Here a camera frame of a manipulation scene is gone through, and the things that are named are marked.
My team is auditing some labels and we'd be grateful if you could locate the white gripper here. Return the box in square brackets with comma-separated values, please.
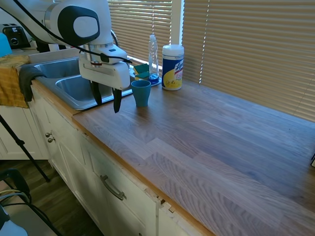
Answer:
[78, 50, 130, 114]

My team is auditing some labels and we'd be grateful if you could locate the teal blue mug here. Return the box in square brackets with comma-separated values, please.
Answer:
[130, 80, 152, 108]

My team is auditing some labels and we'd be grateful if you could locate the stainless steel double sink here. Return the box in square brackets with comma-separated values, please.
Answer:
[28, 48, 135, 111]

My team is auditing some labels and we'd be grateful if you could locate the chrome faucet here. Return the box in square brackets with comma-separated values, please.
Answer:
[110, 29, 120, 48]

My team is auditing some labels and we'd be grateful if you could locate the clear dish soap bottle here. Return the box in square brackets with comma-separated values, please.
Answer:
[148, 34, 159, 84]

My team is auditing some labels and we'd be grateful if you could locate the Lysol wipes canister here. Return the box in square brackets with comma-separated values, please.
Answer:
[161, 44, 185, 91]

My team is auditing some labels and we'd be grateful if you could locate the white lower cabinet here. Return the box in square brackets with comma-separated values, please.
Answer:
[0, 83, 195, 236]

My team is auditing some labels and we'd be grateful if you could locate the beige window blind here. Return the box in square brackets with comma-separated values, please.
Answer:
[183, 0, 315, 123]
[107, 0, 173, 66]

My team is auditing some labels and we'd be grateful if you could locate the grey dish cloth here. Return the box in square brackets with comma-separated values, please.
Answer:
[19, 64, 47, 103]

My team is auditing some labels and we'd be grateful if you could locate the black tripod leg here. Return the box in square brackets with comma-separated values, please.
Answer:
[0, 114, 51, 182]

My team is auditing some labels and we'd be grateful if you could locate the yellow towel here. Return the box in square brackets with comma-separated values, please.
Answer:
[0, 55, 32, 109]

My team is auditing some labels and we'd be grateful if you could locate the black toaster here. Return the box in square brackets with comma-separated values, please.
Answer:
[1, 24, 32, 49]

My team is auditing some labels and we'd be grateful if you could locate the light blue plastic object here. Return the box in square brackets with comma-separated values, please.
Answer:
[0, 33, 13, 57]

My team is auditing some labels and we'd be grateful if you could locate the metal cabinet bar handle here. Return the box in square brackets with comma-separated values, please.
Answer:
[99, 175, 127, 201]

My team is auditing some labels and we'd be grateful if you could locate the white window frame post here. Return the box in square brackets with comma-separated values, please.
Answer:
[171, 0, 185, 46]

